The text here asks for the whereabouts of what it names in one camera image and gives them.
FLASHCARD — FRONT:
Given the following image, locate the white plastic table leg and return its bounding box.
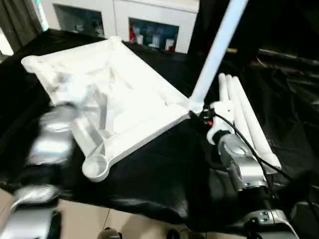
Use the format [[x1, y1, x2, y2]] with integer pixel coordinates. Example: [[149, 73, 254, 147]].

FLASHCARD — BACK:
[[225, 74, 269, 172], [218, 73, 231, 103], [188, 0, 250, 114], [231, 76, 283, 175]]

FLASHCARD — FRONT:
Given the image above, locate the white plastic table top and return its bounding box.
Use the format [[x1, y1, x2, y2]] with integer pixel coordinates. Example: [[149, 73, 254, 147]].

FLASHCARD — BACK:
[[21, 36, 198, 184]]

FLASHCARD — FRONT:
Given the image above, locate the black mat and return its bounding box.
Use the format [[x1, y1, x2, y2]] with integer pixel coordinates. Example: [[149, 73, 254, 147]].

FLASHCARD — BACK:
[[0, 28, 319, 234]]

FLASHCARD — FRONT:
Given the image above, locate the dark metal pole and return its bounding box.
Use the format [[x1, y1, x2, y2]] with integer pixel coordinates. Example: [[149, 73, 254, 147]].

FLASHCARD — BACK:
[[258, 48, 319, 64]]

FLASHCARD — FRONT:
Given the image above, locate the white glass-door cabinet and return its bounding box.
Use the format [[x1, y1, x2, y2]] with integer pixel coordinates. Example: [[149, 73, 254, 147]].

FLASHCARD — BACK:
[[51, 0, 200, 54]]

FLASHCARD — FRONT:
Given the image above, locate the pale blue vertical pipe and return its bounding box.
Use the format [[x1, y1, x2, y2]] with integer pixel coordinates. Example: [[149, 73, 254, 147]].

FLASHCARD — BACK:
[[36, 0, 49, 32]]

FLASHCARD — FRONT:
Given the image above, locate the grey curtain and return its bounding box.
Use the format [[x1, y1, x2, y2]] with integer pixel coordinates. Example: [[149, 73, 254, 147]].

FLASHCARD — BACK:
[[0, 0, 43, 50]]

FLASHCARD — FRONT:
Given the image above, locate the black right camera cable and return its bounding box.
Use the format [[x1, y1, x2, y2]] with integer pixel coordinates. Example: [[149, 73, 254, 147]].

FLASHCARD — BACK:
[[213, 113, 294, 181]]

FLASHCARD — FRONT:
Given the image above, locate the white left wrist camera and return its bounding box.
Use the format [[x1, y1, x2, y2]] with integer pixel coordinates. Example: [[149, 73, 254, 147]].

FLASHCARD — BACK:
[[58, 76, 93, 110]]

